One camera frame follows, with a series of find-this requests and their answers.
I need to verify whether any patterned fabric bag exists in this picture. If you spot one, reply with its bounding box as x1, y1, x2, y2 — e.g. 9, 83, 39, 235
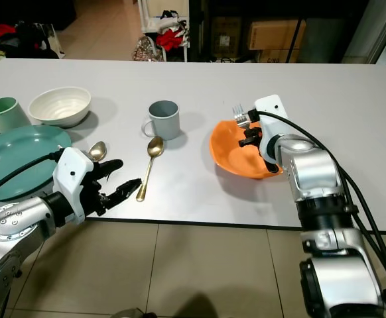
135, 36, 157, 62

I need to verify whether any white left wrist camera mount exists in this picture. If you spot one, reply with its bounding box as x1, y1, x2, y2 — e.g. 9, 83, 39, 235
58, 147, 96, 199

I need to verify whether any silver metal fork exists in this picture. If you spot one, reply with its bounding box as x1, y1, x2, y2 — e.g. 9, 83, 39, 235
232, 104, 251, 127

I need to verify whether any white storage rack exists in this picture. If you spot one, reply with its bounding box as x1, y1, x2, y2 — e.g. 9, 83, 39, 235
139, 0, 190, 62

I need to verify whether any orange plate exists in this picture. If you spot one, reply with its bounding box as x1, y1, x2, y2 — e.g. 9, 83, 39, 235
210, 120, 283, 180

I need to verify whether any teal dinner plate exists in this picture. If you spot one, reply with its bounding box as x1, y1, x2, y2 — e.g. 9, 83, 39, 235
0, 125, 73, 202

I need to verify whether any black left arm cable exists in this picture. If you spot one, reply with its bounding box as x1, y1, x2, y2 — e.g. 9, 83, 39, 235
0, 151, 64, 201

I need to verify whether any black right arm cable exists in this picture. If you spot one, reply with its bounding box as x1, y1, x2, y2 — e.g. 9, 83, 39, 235
259, 111, 386, 318

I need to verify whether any light brown cardboard box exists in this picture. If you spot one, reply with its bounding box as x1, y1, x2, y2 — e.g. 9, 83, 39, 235
248, 20, 306, 62

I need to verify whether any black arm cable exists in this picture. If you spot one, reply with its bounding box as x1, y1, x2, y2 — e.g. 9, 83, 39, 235
0, 151, 64, 201
259, 111, 386, 318

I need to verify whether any dark robot foot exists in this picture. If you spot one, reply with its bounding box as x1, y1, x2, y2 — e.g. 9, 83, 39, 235
117, 308, 147, 318

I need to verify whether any light green ceramic mug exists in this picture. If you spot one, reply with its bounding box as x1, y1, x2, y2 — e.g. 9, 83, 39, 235
0, 97, 29, 134

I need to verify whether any pile of colourful clothes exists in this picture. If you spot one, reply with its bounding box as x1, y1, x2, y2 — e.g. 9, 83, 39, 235
0, 23, 64, 67

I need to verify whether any gold metal spoon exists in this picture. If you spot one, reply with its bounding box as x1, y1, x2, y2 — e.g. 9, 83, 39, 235
89, 141, 107, 162
137, 136, 165, 201

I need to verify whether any red cloth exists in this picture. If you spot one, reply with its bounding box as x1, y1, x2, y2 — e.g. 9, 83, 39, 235
157, 28, 186, 51

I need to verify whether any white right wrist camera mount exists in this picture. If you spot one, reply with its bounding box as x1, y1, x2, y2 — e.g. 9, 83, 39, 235
254, 95, 289, 143

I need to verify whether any dark brown cardboard box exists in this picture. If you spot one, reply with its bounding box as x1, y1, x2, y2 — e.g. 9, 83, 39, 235
212, 18, 243, 59

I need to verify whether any white ribbed ceramic bowl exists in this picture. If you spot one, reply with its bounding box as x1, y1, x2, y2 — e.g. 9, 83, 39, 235
29, 87, 92, 128

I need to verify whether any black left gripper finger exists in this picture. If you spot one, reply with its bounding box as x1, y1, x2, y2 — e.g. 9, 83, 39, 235
108, 178, 143, 205
97, 159, 125, 180

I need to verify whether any grey ceramic mug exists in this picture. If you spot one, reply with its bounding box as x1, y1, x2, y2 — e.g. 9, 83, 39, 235
141, 100, 181, 140

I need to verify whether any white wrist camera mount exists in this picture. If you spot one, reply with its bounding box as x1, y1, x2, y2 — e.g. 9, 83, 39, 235
254, 95, 289, 143
58, 147, 96, 199

